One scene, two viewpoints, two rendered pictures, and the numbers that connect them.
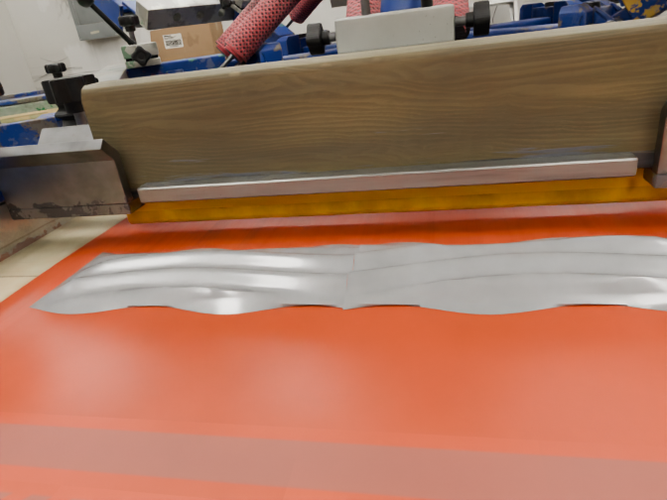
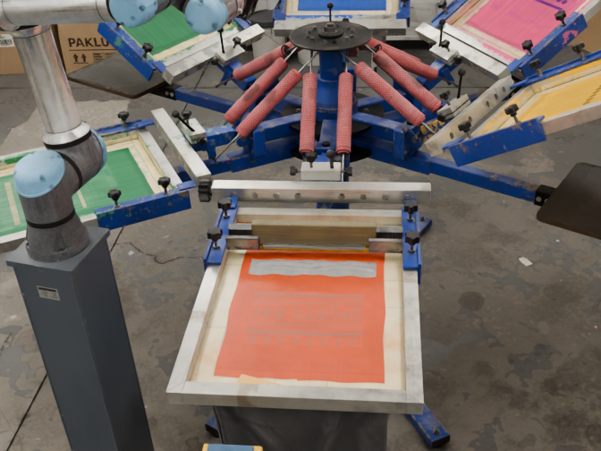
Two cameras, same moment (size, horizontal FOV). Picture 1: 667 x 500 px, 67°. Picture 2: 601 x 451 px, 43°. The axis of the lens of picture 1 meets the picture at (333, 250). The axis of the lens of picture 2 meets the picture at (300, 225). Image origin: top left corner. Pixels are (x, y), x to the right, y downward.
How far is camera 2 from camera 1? 189 cm
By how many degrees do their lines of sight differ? 11
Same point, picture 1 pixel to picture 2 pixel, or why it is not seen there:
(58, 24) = not seen: outside the picture
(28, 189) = (233, 243)
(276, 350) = (301, 282)
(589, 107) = (357, 237)
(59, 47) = not seen: outside the picture
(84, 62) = not seen: outside the picture
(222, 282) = (287, 268)
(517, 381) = (336, 286)
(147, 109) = (266, 229)
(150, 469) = (291, 296)
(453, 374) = (328, 285)
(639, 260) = (359, 268)
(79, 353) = (267, 282)
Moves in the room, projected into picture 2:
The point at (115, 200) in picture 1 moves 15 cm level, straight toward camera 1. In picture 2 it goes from (256, 247) to (283, 273)
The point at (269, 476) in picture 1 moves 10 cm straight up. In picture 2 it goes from (306, 297) to (304, 267)
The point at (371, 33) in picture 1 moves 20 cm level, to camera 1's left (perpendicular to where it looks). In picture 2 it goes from (313, 175) to (249, 182)
